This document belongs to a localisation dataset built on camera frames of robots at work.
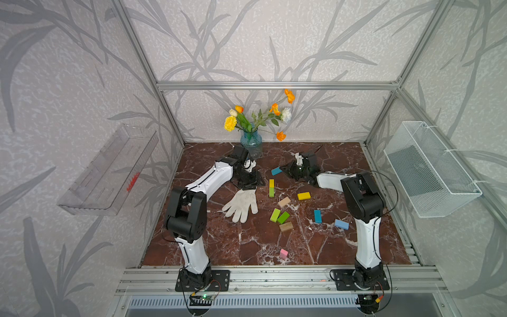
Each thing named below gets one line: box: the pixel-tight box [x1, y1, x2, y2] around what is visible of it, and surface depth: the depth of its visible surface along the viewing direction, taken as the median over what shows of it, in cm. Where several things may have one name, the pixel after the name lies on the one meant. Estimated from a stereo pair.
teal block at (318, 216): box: [314, 209, 323, 224], surface depth 92 cm
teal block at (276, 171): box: [270, 166, 283, 176], surface depth 103 cm
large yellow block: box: [297, 191, 311, 201], surface depth 98 cm
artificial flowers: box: [224, 89, 296, 142], surface depth 98 cm
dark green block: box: [277, 211, 290, 224], surface depth 91 cm
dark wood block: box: [278, 221, 294, 232], surface depth 88 cm
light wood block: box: [277, 196, 292, 207], surface depth 98 cm
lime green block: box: [270, 208, 281, 223], surface depth 93 cm
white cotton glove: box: [221, 188, 259, 224], surface depth 96 cm
